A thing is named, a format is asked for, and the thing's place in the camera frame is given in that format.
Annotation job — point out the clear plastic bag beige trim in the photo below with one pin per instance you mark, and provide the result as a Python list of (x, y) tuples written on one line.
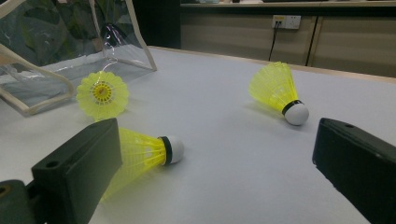
[(46, 37)]

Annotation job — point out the yellow shuttlecock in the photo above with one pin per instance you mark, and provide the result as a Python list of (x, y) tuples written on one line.
[(146, 152), (102, 93), (274, 87)]

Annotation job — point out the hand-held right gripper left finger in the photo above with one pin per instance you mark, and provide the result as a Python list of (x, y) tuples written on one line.
[(81, 168)]

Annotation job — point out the white table sheet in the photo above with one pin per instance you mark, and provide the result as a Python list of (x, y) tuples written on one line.
[(233, 171)]

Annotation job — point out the white wall socket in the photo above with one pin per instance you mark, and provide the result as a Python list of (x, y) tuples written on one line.
[(288, 21)]

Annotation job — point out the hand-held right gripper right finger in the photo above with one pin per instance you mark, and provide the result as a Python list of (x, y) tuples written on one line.
[(358, 168)]

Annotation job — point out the black curtain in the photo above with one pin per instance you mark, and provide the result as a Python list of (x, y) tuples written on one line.
[(162, 25)]

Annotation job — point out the light wooden table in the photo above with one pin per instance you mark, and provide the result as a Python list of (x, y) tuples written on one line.
[(342, 74)]

